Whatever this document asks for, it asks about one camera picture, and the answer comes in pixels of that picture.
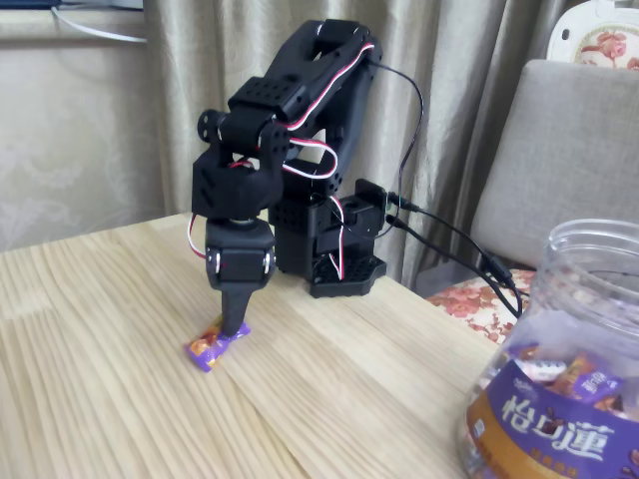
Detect beige window sill ledge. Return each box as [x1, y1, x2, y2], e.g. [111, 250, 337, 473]
[0, 8, 149, 50]

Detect red white servo wire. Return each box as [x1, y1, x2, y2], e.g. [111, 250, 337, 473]
[187, 44, 375, 280]

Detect purple orange candy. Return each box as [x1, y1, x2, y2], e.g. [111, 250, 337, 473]
[184, 314, 253, 374]

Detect floral seat cushion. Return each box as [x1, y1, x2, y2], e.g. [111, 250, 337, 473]
[426, 266, 538, 345]

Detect orange-brown snack packet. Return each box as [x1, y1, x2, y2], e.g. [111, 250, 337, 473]
[551, 351, 598, 400]

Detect purple snack packet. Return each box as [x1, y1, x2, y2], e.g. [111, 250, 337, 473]
[573, 368, 624, 403]

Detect black cable with ferrite bead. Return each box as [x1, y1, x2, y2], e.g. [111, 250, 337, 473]
[386, 191, 524, 318]

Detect plain black plug cable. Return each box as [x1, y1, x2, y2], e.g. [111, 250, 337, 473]
[386, 213, 520, 316]

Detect grey upholstered chair back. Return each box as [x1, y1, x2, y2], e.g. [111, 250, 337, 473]
[471, 58, 639, 268]

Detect white floral chair back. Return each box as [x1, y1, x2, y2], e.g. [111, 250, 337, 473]
[546, 0, 639, 74]

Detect thin black wire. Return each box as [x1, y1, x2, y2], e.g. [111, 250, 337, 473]
[371, 62, 425, 199]

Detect dark flat device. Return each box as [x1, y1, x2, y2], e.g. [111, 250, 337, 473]
[49, 0, 145, 12]

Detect white cable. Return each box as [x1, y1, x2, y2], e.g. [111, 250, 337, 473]
[49, 5, 149, 44]

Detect clear plastic candy jar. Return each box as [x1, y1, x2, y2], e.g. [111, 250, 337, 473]
[456, 219, 639, 479]

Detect beige patterned curtain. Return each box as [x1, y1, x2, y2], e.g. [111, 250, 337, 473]
[142, 0, 583, 295]

